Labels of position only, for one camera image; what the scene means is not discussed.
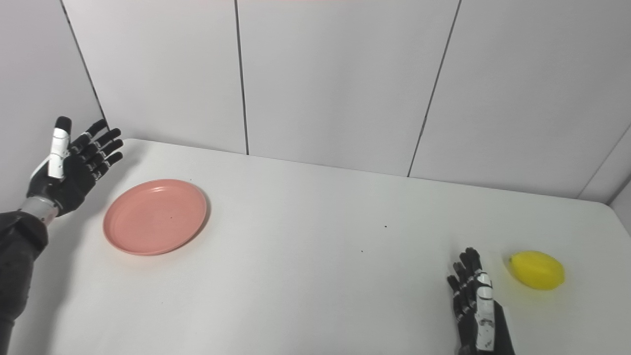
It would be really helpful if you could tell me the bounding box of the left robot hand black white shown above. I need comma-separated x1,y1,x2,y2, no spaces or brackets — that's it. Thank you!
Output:
27,116,124,217

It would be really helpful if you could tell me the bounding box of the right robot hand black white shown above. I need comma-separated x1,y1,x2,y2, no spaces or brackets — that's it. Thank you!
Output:
447,248,515,355

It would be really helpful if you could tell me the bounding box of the yellow lemon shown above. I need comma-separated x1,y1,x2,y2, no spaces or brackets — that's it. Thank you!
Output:
509,250,565,290

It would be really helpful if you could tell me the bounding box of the pink round plate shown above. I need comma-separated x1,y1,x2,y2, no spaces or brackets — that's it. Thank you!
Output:
103,179,208,256

